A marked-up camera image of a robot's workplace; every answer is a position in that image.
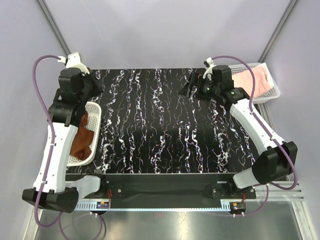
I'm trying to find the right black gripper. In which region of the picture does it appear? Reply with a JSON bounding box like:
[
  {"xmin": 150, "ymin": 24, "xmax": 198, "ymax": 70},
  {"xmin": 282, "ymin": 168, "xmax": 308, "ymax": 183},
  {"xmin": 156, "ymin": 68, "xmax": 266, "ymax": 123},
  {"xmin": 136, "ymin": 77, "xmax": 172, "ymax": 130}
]
[{"xmin": 178, "ymin": 72, "xmax": 220, "ymax": 103}]

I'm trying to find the brown towel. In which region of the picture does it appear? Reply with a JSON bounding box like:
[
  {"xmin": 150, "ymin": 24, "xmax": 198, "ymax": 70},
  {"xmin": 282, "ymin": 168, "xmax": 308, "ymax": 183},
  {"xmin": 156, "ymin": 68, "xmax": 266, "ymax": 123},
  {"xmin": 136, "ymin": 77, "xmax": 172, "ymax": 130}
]
[{"xmin": 70, "ymin": 112, "xmax": 94, "ymax": 161}]

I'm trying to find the pink towel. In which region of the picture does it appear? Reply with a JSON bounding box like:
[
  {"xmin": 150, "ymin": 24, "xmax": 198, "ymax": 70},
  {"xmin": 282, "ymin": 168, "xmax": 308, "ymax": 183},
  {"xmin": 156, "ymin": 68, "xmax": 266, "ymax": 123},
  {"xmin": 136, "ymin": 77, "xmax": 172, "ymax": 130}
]
[{"xmin": 232, "ymin": 63, "xmax": 274, "ymax": 99}]

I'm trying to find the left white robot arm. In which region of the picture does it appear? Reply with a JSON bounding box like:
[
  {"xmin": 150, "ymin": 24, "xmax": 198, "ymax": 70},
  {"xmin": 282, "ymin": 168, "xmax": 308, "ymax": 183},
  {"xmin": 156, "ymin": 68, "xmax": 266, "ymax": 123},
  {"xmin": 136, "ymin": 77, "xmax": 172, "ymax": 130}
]
[{"xmin": 22, "ymin": 67, "xmax": 108, "ymax": 213}]

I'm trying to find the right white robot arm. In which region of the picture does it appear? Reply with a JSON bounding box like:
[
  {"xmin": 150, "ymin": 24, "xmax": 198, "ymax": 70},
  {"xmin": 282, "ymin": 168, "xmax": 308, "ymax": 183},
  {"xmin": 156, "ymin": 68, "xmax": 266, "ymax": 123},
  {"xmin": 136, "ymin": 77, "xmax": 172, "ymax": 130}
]
[{"xmin": 179, "ymin": 65, "xmax": 298, "ymax": 199}]

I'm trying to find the white basket with towels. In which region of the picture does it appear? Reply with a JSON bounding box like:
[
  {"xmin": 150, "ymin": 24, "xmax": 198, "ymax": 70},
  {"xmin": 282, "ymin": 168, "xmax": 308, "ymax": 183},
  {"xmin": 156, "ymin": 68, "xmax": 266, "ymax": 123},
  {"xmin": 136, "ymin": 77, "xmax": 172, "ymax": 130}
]
[{"xmin": 67, "ymin": 101, "xmax": 102, "ymax": 167}]

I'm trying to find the black marble pattern mat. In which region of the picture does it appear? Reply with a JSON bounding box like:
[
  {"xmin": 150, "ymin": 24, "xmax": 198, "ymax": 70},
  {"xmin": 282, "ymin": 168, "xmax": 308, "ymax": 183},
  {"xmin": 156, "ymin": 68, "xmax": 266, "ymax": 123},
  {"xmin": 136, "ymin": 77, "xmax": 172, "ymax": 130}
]
[{"xmin": 67, "ymin": 68, "xmax": 259, "ymax": 174}]

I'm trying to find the empty white mesh basket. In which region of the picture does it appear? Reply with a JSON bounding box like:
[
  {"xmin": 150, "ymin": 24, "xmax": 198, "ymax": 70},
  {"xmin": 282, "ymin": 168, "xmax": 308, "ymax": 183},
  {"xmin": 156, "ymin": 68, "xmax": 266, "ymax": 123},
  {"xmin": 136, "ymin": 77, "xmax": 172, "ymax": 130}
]
[{"xmin": 229, "ymin": 62, "xmax": 281, "ymax": 104}]

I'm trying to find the left controller board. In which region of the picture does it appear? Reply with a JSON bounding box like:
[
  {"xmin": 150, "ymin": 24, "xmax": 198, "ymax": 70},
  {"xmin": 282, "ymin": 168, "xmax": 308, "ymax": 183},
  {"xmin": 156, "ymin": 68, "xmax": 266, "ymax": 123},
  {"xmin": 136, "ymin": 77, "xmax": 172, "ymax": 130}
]
[{"xmin": 96, "ymin": 201, "xmax": 110, "ymax": 209}]

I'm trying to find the controller board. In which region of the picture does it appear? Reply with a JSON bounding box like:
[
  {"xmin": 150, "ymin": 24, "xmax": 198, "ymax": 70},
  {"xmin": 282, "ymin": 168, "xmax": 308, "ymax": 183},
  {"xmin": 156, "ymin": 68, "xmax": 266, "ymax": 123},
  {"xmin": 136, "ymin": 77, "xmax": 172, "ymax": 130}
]
[
  {"xmin": 96, "ymin": 201, "xmax": 110, "ymax": 209},
  {"xmin": 230, "ymin": 201, "xmax": 247, "ymax": 212}
]

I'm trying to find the right controller board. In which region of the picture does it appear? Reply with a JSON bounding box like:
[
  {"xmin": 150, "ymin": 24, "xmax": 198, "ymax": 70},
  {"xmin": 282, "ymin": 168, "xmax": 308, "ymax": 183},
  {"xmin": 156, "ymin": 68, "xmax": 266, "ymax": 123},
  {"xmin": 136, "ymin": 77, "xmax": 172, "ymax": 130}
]
[{"xmin": 230, "ymin": 201, "xmax": 247, "ymax": 212}]

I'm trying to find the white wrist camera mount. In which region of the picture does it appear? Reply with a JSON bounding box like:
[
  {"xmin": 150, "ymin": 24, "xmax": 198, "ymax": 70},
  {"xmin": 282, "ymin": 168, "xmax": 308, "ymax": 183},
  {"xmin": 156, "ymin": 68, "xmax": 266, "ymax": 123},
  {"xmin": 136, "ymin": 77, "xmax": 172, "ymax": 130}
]
[{"xmin": 57, "ymin": 52, "xmax": 90, "ymax": 75}]

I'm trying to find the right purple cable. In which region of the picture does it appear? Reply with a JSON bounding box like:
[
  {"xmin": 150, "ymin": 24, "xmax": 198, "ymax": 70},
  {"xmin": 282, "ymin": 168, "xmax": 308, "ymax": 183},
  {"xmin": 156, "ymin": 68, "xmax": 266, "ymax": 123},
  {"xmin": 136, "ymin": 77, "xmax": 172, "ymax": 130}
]
[{"xmin": 206, "ymin": 54, "xmax": 300, "ymax": 216}]

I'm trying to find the purple cable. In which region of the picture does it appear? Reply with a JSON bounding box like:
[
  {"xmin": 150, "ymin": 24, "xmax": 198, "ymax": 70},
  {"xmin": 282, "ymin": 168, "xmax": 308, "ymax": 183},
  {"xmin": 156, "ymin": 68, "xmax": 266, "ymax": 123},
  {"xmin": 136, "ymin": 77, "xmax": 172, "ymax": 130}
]
[
  {"xmin": 32, "ymin": 54, "xmax": 108, "ymax": 238},
  {"xmin": 206, "ymin": 54, "xmax": 300, "ymax": 216}
]

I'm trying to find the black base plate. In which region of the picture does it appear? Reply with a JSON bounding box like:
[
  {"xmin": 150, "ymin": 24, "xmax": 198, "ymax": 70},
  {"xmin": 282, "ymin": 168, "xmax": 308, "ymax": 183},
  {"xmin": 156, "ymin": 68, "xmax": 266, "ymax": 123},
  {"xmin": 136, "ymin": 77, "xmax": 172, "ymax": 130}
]
[{"xmin": 102, "ymin": 173, "xmax": 256, "ymax": 200}]

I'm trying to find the slotted cable duct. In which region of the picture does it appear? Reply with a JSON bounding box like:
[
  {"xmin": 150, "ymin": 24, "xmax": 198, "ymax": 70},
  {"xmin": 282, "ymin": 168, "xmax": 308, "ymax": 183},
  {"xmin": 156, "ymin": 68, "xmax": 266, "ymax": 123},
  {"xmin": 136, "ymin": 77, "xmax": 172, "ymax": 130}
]
[{"xmin": 74, "ymin": 201, "xmax": 108, "ymax": 211}]

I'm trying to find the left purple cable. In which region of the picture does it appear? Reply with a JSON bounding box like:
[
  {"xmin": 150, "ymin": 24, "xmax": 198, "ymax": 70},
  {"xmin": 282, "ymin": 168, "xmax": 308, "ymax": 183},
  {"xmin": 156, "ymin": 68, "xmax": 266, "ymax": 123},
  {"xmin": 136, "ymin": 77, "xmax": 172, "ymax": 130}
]
[{"xmin": 32, "ymin": 54, "xmax": 108, "ymax": 238}]

